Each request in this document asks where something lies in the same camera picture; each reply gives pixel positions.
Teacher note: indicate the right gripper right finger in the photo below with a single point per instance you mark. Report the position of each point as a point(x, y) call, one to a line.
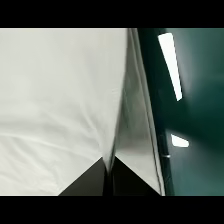
point(128, 183)

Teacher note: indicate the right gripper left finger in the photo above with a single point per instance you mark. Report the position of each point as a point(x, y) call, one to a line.
point(90, 183)

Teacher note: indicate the white garment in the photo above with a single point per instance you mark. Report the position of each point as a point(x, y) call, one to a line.
point(56, 100)

